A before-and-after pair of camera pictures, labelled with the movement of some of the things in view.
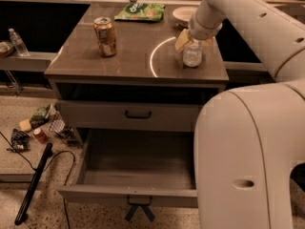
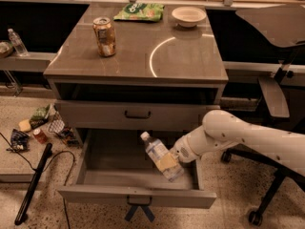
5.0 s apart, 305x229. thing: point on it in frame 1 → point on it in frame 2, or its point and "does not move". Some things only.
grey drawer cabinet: x=120 y=70 does not move
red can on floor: x=40 y=135 does not move
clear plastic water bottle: x=193 y=56 → x=155 y=150
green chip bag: x=149 y=12 does not move
